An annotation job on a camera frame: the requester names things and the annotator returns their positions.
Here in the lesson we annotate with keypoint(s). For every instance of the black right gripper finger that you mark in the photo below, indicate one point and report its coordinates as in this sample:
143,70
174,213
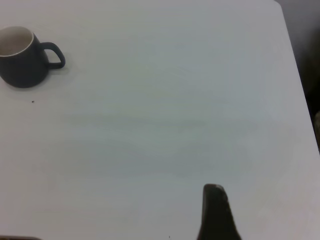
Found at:
216,217

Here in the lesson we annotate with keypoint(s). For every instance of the dark grey ceramic mug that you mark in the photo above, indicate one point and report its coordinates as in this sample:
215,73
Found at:
22,72

